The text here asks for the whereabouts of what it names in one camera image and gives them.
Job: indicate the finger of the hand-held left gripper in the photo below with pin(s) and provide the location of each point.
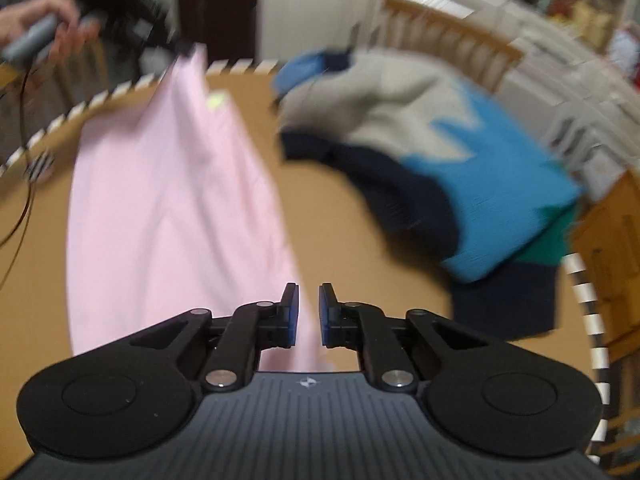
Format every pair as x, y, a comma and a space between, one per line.
184, 48

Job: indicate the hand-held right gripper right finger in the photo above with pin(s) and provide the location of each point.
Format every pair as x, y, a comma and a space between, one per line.
325, 317

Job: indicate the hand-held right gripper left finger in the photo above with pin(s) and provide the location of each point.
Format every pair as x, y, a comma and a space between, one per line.
291, 317

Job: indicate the pink white-sleeved t-shirt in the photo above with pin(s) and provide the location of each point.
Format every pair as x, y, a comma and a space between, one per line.
165, 210

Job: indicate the person's left hand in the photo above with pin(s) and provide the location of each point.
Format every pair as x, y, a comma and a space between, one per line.
30, 15

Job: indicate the white door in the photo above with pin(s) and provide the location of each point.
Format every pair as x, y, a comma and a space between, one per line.
305, 0

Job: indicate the checkered marker sticker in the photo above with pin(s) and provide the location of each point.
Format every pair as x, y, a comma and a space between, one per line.
40, 167

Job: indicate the blue beige navy knit sweater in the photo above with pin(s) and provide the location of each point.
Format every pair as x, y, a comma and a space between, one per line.
400, 100

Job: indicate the wooden shelf unit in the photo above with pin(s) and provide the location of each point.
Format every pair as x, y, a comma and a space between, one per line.
615, 260

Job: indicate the white drawer cabinet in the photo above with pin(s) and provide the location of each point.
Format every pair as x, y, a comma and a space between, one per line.
550, 60

